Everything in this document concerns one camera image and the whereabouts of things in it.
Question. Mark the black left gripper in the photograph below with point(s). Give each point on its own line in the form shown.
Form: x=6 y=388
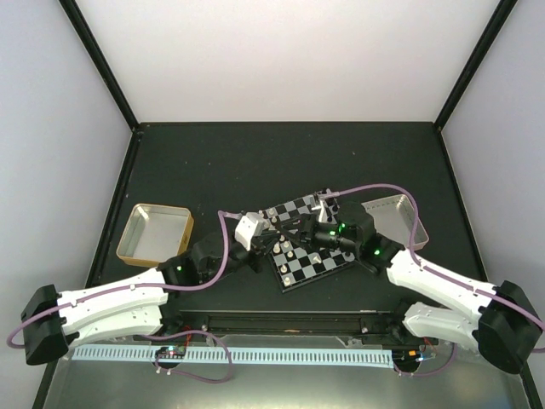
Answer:
x=261 y=244

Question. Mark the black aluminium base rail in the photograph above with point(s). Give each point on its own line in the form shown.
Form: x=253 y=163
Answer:
x=384 y=327

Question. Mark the gold rimmed metal tin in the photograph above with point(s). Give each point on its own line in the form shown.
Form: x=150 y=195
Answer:
x=154 y=233

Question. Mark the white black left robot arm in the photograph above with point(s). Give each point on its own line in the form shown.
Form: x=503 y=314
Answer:
x=55 y=322

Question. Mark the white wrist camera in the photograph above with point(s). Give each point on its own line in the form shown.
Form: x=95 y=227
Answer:
x=324 y=209
x=249 y=226

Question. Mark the black grey chess board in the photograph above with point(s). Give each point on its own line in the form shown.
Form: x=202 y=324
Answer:
x=303 y=267

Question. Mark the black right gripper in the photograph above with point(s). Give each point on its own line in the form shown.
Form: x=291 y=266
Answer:
x=306 y=229

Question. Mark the left controller circuit board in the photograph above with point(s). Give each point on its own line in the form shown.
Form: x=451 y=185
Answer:
x=171 y=352

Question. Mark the pink metal tray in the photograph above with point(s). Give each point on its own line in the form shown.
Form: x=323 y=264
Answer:
x=393 y=217

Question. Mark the white slotted cable duct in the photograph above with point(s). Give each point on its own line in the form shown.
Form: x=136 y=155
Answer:
x=377 y=358

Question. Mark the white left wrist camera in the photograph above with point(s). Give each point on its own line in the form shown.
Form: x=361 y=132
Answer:
x=249 y=226

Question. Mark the controller circuit board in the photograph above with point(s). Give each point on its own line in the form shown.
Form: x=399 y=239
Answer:
x=412 y=356
x=171 y=352

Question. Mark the right controller circuit board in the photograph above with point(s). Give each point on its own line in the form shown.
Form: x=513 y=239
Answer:
x=412 y=356

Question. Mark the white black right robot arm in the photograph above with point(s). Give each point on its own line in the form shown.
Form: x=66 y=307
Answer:
x=496 y=321

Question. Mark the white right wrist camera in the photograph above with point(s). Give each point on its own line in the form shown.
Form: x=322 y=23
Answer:
x=324 y=209

